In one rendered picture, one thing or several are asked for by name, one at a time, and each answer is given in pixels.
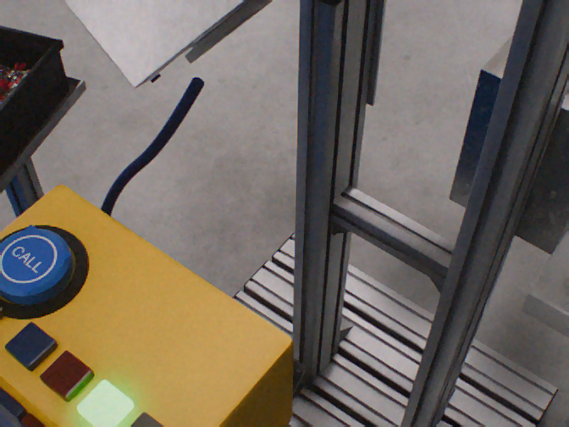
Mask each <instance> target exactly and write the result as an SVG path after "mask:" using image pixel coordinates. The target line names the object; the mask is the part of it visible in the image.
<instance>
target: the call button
mask: <svg viewBox="0 0 569 427"><path fill-rule="evenodd" d="M73 268H74V263H73V259H72V256H71V253H70V251H69V247H68V245H67V243H66V242H65V240H64V239H63V238H62V237H61V236H60V235H58V234H56V233H55V232H52V231H50V230H44V229H37V228H36V227H35V226H33V225H29V226H28V227H27V228H26V229H25V230H23V231H21V232H18V233H16V234H14V235H12V236H10V237H9V238H7V239H6V240H5V241H3V242H2V243H1V244H0V295H1V296H2V297H3V298H5V299H6V300H8V301H9V302H12V303H15V304H19V305H35V304H38V303H42V302H45V301H48V300H50V299H51V298H53V297H55V296H56V295H57V294H58V293H59V292H61V291H62V290H63V289H64V287H65V286H66V285H67V284H68V283H69V280H70V278H71V276H72V273H73Z"/></svg>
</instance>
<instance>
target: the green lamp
mask: <svg viewBox="0 0 569 427"><path fill-rule="evenodd" d="M133 407H134V404H133V402H132V401H131V400H130V399H129V398H128V397H127V396H125V395H124V394H123V393H122V392H120V391H119V390H118V389H116V388H115V387H114V386H112V385H111V384H110V383H108V382H107V381H106V380H103V381H102V382H101V383H100V384H99V385H98V386H97V387H96V388H95V389H94V390H93V391H92V392H91V393H90V394H89V395H88V396H87V397H86V398H85V399H84V400H83V401H82V402H81V403H80V404H79V405H78V407H77V409H78V412H79V413H80V414H81V415H82V416H83V417H84V418H85V419H87V420H88V421H89V422H90V423H92V424H93V425H94V426H95V427H115V426H116V425H117V424H118V423H119V422H120V421H121V420H122V419H123V418H124V417H125V416H126V415H127V414H128V412H129V411H130V410H131V409H132V408H133Z"/></svg>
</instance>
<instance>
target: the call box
mask: <svg viewBox="0 0 569 427"><path fill-rule="evenodd" d="M29 225H33V226H35V227H36V228H37V229H44V230H50V231H52V232H55V233H56V234H58V235H60V236H61V237H62V238H63V239H64V240H65V242H66V243H67V245H68V247H69V251H70V253H71V256H72V259H73V263H74V268H73V273H72V276H71V278H70V280H69V283H68V284H67V285H66V286H65V287H64V289H63V290H62V291H61V292H59V293H58V294H57V295H56V296H55V297H53V298H51V299H50V300H48V301H45V302H42V303H38V304H35V305H19V304H15V303H12V302H9V301H8V300H6V299H5V298H3V297H2V296H1V295H0V306H1V307H3V309H4V311H5V315H4V316H3V317H2V318H1V319H0V386H1V387H2V388H3V389H4V390H5V391H6V392H7V393H8V394H9V395H10V396H12V397H13V398H14V399H15V400H16V401H17V402H18V403H20V404H21V405H22V406H23V407H24V408H25V409H26V411H27V413H31V414H32V415H34V416H35V417H36V418H37V419H38V420H39V421H41V422H42V423H43V424H44V425H45V426H46V427H95V426H94V425H93V424H92V423H90V422H89V421H88V420H87V419H85V418H84V417H83V416H82V415H81V414H80V413H79V412H78V409H77V407H78V405H79V404H80V403H81V402H82V401H83V400H84V399H85V398H86V397H87V396H88V395H89V394H90V393H91V392H92V391H93V390H94V389H95V388H96V387H97V386H98V385H99V384H100V383H101V382H102V381H103V380H106V381H107V382H108V383H110V384H111V385H112V386H114V387H115V388H116V389H118V390H119V391H120V392H122V393H123V394H124V395H125V396H127V397H128V398H129V399H130V400H131V401H132V402H133V404H134V407H133V408H132V409H131V410H130V411H129V412H128V414H127V415H126V416H125V417H124V418H123V419H122V420H121V421H120V422H119V423H118V424H117V425H116V426H115V427H130V426H131V425H132V423H133V422H134V421H135V420H136V419H137V418H138V417H139V416H140V415H141V414H142V413H143V412H146V413H149V414H150V415H151V416H152V417H153V418H155V419H156V420H157V421H158V422H160V423H161V424H162V425H164V426H165V427H286V426H287V425H288V424H289V422H290V421H291V417H292V403H293V372H294V342H293V341H292V340H291V338H290V337H289V336H288V335H287V334H285V333H284V332H283V331H281V330H279V329H278V328H276V327H275V326H273V325H272V324H270V323H269V322H268V321H266V320H265V319H263V318H261V317H260V316H258V315H257V314H255V313H253V312H252V311H251V310H250V309H248V308H246V307H244V306H243V305H241V304H240V303H238V302H237V301H236V300H234V299H233V298H231V297H229V296H228V295H226V294H225V293H223V292H222V291H220V290H219V289H218V288H216V287H215V286H213V285H211V284H210V283H208V282H207V281H205V280H204V279H203V278H201V277H200V276H198V275H197V274H195V273H193V272H192V271H190V270H189V269H187V268H186V267H185V266H183V265H182V264H180V263H178V262H177V261H175V260H174V259H172V258H171V257H170V256H169V255H167V254H166V253H164V252H162V251H161V250H159V249H158V248H156V247H155V246H153V245H152V244H151V243H149V242H148V241H146V240H144V239H143V238H141V237H140V236H138V235H137V234H136V233H134V232H133V231H131V230H130V229H128V228H127V227H125V226H124V225H122V224H120V223H119V222H118V221H117V220H115V219H113V218H112V217H110V216H109V215H107V214H106V213H104V212H103V211H102V210H101V209H99V208H97V207H96V206H94V205H93V204H91V203H90V202H88V201H86V200H85V198H83V197H81V196H80V195H78V194H77V193H75V192H74V191H72V190H70V189H69V188H68V187H67V186H65V185H58V186H55V187H54V188H53V189H52V190H51V191H49V192H48V193H47V194H46V195H45V196H43V197H42V198H41V199H40V200H38V201H37V202H36V203H35V204H33V205H32V206H31V207H30V208H28V209H27V210H26V211H25V212H24V213H23V214H21V215H20V216H19V217H18V218H17V219H16V220H15V221H14V222H12V223H11V224H10V225H9V226H7V227H6V228H5V229H4V230H3V231H1V232H0V244H1V243H2V242H3V241H5V240H6V239H7V238H9V237H10V236H12V235H14V234H16V233H18V232H21V231H23V230H25V229H26V228H27V227H28V226H29ZM30 322H34V323H35V324H37V325H38V326H39V327H40V328H42V329H43V330H44V331H45V332H47V333H48V334H49V335H50V336H51V337H52V338H53V339H55V340H56V342H57V343H58V348H57V349H56V350H55V351H54V352H53V353H52V354H51V355H49V356H48V357H47V358H46V359H45V360H44V361H43V362H42V363H41V364H40V365H39V366H38V367H37V368H36V369H35V370H34V371H32V372H30V371H29V370H28V369H26V368H25V367H24V366H23V365H22V364H20V363H19V362H18V361H17V360H16V359H14V358H13V357H12V356H11V355H10V354H8V353H7V351H6V349H5V345H6V344H7V343H8V342H9V341H10V340H11V339H12V338H14V337H15V336H16V335H17V334H18V333H19V332H20V331H21V330H22V329H23V328H24V327H26V325H28V324H29V323H30ZM66 350H67V351H70V352H71V353H73V354H74V355H75V356H76V357H77V358H78V359H79V360H81V361H82V362H83V363H85V364H86V365H87V366H88V367H90V368H91V369H92V370H93V372H94V374H95V376H94V378H93V379H92V380H91V381H90V382H89V383H88V384H87V385H86V386H85V387H84V388H83V389H82V390H81V391H80V392H79V393H78V394H77V395H76V396H75V397H74V398H73V399H72V400H71V401H70V402H65V401H64V400H63V399H62V398H61V397H59V396H58V395H57V394H56V393H54V392H53V391H52V390H51V389H50V388H48V387H47V386H46V385H45V384H43V383H42V382H41V379H40V375H41V373H42V372H43V371H44V370H45V369H47V368H48V367H49V366H50V365H51V364H52V363H53V362H54V361H55V360H56V359H57V358H58V357H59V356H60V355H61V354H62V353H63V352H64V351H66Z"/></svg>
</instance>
